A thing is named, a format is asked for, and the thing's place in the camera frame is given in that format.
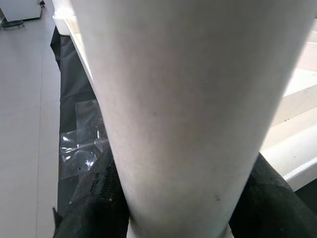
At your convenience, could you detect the black tablecloth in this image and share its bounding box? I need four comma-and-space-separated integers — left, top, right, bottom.
50, 26, 317, 216

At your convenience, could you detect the black ring floor object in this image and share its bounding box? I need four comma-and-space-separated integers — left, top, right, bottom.
0, 20, 25, 29

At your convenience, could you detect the white plastic children table top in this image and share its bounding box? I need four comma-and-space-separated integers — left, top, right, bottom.
52, 13, 317, 193

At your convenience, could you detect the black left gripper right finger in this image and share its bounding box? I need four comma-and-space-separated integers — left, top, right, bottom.
228, 151, 317, 238

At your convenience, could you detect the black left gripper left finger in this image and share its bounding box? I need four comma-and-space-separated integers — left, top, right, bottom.
52, 146, 131, 238

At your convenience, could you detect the white plastic table leg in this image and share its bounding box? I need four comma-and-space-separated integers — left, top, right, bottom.
69, 0, 317, 238
51, 0, 75, 16

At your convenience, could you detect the white refrigerator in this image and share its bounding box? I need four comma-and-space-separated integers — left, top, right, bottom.
0, 0, 42, 22

